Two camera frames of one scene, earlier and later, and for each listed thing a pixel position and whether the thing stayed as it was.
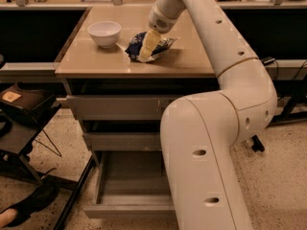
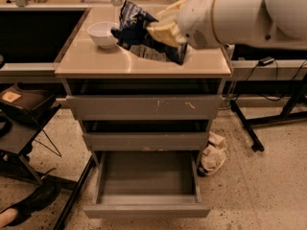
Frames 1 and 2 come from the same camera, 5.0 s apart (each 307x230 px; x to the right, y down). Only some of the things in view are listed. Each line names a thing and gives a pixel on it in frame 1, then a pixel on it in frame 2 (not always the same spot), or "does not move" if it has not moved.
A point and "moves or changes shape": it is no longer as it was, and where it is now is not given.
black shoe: x=43 y=195 does not move
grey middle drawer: x=125 y=141 does not move
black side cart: x=24 y=110 does not move
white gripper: x=160 y=20 to x=196 y=18
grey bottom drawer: x=129 y=184 does not move
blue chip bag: x=135 y=45 moves or changes shape
